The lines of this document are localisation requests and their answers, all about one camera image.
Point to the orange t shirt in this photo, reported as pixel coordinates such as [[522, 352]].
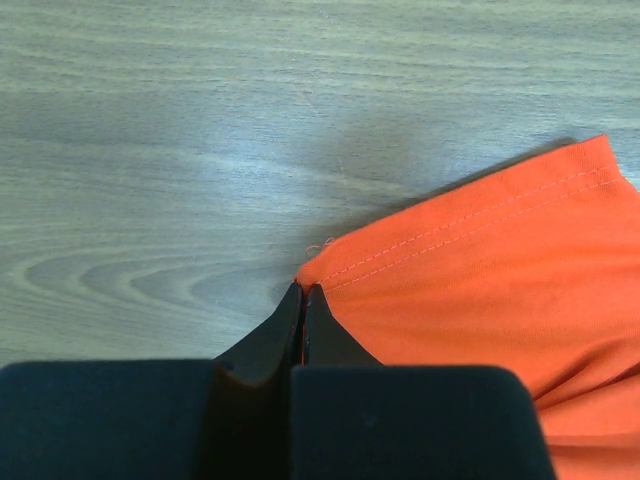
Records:
[[534, 268]]

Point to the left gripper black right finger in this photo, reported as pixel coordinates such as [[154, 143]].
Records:
[[325, 341]]

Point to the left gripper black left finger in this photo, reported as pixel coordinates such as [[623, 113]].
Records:
[[246, 432]]

